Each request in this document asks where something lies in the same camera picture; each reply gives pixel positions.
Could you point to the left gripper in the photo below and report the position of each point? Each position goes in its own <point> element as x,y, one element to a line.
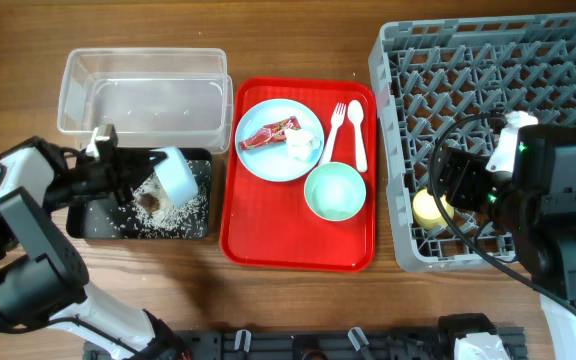
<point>135,163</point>

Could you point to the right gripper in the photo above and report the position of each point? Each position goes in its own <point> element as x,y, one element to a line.
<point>454,176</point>

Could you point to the small light blue bowl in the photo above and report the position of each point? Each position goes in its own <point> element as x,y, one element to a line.
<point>175,176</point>

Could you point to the brown food scrap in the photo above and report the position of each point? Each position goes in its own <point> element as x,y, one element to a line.
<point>149,200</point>

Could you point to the yellow cup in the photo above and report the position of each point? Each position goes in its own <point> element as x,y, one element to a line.
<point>425,211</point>

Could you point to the pile of white rice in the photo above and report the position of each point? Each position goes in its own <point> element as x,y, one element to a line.
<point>178,217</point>

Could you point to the white plastic spoon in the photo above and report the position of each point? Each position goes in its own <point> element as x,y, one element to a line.
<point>355,114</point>

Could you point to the mint green bowl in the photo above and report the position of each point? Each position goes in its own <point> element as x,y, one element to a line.
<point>335,191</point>

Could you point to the large light blue plate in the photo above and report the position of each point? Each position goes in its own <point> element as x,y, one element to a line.
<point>279,161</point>

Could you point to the red snack wrapper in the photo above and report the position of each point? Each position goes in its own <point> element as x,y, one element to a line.
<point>270,134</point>

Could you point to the white plastic fork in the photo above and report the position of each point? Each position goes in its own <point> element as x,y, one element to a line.
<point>337,120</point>

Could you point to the white tissue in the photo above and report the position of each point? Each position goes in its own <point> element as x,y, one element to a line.
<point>301,143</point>

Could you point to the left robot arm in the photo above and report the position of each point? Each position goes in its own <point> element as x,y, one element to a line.
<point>44,282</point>

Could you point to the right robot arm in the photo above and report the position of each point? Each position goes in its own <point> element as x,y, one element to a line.
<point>536,204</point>

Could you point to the grey dishwasher rack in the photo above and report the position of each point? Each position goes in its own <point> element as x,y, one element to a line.
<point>427,74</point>

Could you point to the black plastic tray bin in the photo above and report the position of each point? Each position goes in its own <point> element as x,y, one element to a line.
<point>188,220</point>

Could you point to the clear plastic bin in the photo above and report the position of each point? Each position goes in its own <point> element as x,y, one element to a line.
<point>154,97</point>

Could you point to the red serving tray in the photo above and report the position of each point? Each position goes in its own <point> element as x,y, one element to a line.
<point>269,224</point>

